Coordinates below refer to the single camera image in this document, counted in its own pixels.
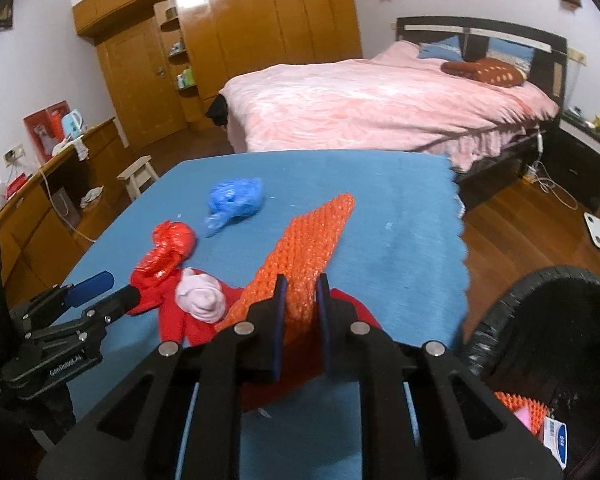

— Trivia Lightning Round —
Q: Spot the orange foam net sleeve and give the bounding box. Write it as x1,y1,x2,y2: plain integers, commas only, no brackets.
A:
215,193,355,341

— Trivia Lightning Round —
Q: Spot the red fleece cloth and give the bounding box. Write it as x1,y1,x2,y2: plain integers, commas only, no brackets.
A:
127,266,383,413

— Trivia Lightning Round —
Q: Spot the white and blue box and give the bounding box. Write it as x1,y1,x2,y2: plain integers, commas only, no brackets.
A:
542,416,568,470

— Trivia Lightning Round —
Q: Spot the black trash bin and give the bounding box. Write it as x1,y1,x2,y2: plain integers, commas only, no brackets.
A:
460,266,600,479

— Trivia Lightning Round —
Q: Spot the long wooden sideboard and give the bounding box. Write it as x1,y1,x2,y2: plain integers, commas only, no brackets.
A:
0,119,132,308

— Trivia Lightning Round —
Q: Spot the pink crumpled tissue ball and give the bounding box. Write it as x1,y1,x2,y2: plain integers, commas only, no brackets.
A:
174,268,227,324

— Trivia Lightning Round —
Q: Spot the red shiny foil ball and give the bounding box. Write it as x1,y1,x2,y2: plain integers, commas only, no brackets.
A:
136,220,197,285

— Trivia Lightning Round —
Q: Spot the blue table mat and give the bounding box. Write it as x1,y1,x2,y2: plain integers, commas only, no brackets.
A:
54,148,473,480

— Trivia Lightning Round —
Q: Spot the blue crumpled plastic bag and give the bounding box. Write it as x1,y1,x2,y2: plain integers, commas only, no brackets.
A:
204,178,264,236

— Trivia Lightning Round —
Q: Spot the small white wooden stool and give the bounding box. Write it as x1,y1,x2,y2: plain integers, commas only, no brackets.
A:
117,155,159,202

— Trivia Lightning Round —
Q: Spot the light blue electric kettle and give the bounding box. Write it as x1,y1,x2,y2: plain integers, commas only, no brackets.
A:
61,110,86,140

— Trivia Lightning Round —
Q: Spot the black cloth at bed foot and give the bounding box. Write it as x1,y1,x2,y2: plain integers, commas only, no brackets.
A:
206,94,228,129

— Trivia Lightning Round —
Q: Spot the pink paper sheet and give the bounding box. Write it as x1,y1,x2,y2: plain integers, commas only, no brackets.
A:
513,404,546,436

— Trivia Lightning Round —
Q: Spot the bed with pink blanket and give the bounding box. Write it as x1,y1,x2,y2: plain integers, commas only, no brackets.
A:
219,15,568,180

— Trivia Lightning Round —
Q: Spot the wooden wardrobe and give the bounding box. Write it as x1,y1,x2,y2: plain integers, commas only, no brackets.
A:
72,0,362,151

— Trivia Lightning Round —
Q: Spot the left blue pillow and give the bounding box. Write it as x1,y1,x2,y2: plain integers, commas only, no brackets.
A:
417,36,464,62

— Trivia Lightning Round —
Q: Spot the blue pillow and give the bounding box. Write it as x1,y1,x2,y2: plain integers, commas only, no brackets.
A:
417,36,464,62
486,38,535,75

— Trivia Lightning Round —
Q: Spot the brown dotted pillow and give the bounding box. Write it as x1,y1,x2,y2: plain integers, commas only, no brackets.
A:
440,58,526,88

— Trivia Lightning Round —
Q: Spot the black bedside table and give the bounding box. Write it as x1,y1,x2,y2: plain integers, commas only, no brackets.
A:
543,110,600,211

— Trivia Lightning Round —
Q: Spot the right blue pillow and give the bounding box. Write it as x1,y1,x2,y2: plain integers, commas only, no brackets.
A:
486,38,535,75

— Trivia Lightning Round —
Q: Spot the red picture frame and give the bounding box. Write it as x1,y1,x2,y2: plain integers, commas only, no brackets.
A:
23,101,70,162

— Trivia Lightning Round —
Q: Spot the white charger cable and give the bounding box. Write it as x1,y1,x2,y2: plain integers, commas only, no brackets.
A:
522,130,580,213

